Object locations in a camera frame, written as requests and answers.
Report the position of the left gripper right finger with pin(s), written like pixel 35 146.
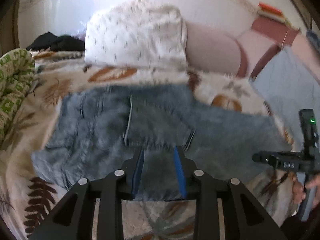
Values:
pixel 218 202

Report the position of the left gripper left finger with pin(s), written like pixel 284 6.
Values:
pixel 72 217

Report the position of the grey acid-wash denim pants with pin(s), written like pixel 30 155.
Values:
pixel 98 129

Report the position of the person right hand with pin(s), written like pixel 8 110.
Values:
pixel 298 190

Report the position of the leaf pattern bed sheet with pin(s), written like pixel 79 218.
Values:
pixel 24 194

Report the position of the grey quilted pillow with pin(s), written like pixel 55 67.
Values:
pixel 287 87

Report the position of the blue patterned cloth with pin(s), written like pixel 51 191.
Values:
pixel 314 39

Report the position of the pink padded headboard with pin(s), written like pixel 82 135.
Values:
pixel 266 38

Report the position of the pink cylindrical bolster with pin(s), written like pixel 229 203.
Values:
pixel 214 51

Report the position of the stack of books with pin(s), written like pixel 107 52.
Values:
pixel 271 12

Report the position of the green white rolled blanket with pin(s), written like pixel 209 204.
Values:
pixel 17 76

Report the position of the black garment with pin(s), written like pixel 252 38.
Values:
pixel 56 43

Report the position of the white floral pillow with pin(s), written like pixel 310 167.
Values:
pixel 137 34

